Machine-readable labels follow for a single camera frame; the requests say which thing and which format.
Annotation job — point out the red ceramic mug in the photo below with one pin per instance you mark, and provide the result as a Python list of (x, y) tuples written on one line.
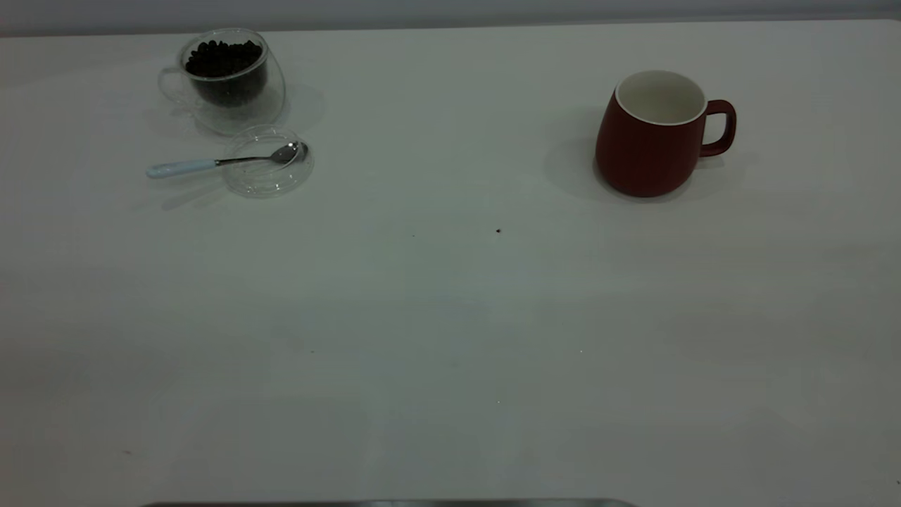
[(644, 155)]

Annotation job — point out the clear glass lid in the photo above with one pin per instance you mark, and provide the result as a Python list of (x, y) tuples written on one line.
[(264, 180)]

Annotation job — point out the dark coffee beans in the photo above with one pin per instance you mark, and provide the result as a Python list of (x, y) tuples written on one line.
[(225, 63)]

